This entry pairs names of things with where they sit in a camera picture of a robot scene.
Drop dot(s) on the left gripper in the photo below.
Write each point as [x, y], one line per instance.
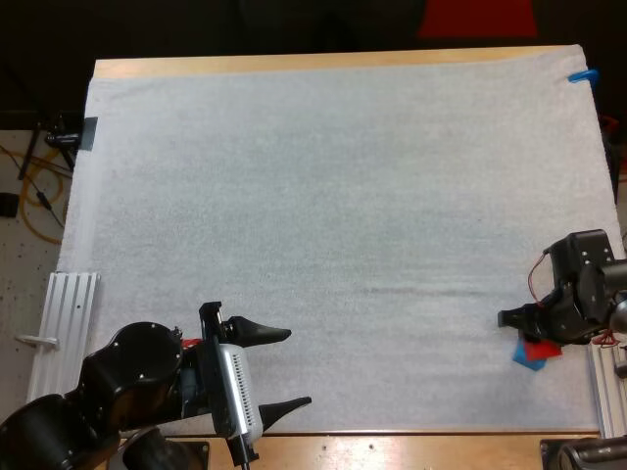
[208, 333]

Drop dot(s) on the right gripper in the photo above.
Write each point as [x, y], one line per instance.
[568, 274]

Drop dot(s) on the red cube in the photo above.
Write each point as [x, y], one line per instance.
[541, 351]

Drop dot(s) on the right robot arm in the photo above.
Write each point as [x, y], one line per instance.
[618, 298]

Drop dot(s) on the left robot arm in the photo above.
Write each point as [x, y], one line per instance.
[137, 362]

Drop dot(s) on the blue cube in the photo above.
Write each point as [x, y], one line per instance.
[526, 364]

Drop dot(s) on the dark clamp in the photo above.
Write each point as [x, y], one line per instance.
[89, 133]
[621, 368]

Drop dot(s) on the white clip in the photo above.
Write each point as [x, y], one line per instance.
[39, 341]

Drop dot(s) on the blue clip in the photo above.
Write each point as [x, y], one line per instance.
[584, 76]

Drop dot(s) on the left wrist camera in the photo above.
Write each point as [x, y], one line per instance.
[237, 391]

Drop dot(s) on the ribbed aluminium rail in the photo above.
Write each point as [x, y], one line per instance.
[63, 333]
[605, 391]

